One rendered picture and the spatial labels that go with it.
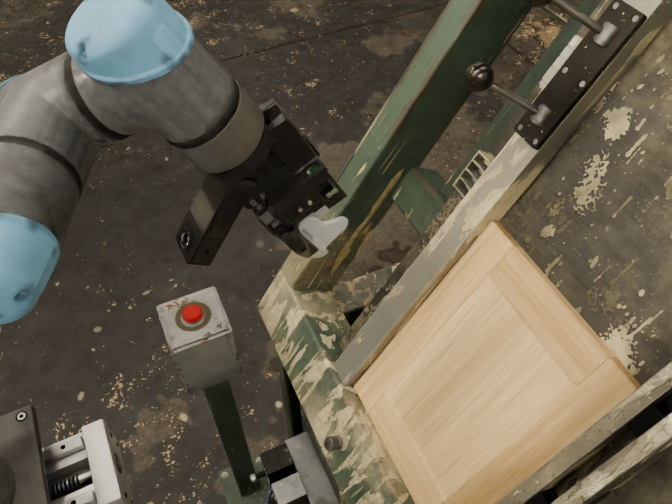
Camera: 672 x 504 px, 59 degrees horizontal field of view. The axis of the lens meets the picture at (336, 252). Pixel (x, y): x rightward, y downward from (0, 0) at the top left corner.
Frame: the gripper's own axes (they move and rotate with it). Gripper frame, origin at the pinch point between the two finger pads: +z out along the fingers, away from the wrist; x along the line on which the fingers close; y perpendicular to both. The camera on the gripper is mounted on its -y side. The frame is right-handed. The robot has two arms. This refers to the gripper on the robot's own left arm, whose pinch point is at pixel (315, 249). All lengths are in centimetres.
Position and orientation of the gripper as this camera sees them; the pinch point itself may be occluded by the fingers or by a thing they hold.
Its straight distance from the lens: 68.8
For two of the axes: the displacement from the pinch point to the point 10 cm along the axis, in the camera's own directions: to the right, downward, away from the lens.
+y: 8.1, -5.8, -1.3
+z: 4.3, 4.2, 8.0
